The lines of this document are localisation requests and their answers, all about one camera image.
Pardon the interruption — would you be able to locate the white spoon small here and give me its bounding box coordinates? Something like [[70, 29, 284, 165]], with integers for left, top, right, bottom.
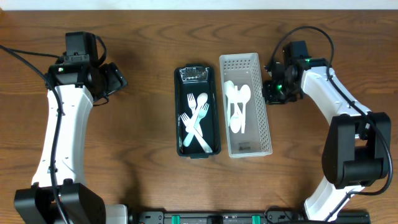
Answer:
[[224, 80, 235, 126]]

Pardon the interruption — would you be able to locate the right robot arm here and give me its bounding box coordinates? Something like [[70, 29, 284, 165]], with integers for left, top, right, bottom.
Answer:
[[264, 58, 393, 222]]

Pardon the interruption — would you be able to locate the mint green plastic fork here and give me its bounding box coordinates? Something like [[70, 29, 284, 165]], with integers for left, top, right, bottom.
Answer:
[[181, 103, 209, 139]]

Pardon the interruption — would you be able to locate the black plastic basket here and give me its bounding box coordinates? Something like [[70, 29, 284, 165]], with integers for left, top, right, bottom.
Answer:
[[174, 64, 221, 159]]

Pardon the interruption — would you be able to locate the clear plastic basket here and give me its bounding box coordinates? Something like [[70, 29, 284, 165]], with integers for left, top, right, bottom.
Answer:
[[219, 53, 272, 158]]

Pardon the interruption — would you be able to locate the white spoon long diagonal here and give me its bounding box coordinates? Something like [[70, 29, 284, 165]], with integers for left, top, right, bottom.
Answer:
[[239, 85, 251, 134]]

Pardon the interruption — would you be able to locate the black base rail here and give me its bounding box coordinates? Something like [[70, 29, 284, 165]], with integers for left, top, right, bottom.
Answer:
[[105, 203, 371, 224]]

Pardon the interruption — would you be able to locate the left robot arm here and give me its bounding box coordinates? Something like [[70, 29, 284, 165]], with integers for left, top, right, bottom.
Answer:
[[14, 63, 129, 223]]

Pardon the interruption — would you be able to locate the white spoon bowl down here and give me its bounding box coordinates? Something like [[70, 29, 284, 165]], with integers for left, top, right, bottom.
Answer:
[[230, 86, 241, 134]]

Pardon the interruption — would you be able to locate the white fork pointing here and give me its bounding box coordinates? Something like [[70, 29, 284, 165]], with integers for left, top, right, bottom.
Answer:
[[181, 113, 213, 153]]

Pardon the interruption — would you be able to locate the white fork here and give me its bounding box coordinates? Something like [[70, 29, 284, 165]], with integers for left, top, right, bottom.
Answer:
[[187, 93, 208, 124]]

